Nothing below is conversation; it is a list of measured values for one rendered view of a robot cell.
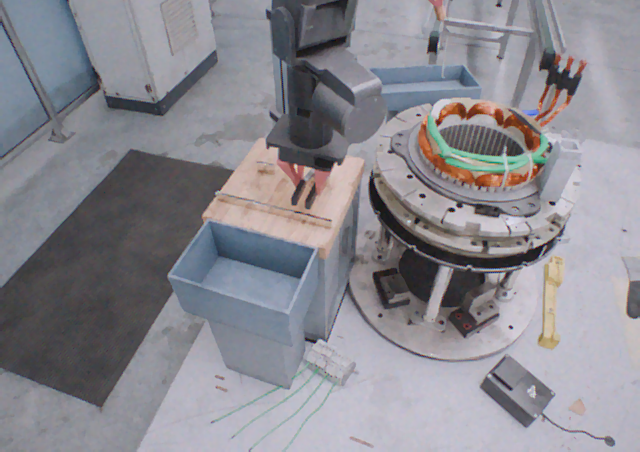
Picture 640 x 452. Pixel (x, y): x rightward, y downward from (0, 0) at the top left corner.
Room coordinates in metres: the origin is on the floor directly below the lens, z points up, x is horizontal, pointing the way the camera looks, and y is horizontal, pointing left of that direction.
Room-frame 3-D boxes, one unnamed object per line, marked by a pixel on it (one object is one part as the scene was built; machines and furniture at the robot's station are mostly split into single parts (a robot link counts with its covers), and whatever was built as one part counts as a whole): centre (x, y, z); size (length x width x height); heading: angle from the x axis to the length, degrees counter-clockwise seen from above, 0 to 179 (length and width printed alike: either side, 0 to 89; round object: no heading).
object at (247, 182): (0.49, 0.06, 1.05); 0.20 x 0.19 x 0.02; 161
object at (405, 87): (0.83, -0.19, 0.92); 0.25 x 0.11 x 0.28; 98
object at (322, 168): (0.46, 0.02, 1.13); 0.07 x 0.07 x 0.09; 72
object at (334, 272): (0.49, 0.06, 0.91); 0.19 x 0.19 x 0.26; 71
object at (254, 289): (0.35, 0.11, 0.92); 0.17 x 0.11 x 0.28; 71
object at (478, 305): (0.42, -0.28, 0.85); 0.06 x 0.04 x 0.05; 118
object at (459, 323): (0.41, -0.27, 0.81); 0.08 x 0.05 x 0.02; 118
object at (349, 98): (0.42, -0.01, 1.30); 0.11 x 0.09 x 0.12; 37
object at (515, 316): (0.53, -0.24, 0.80); 0.39 x 0.39 x 0.01
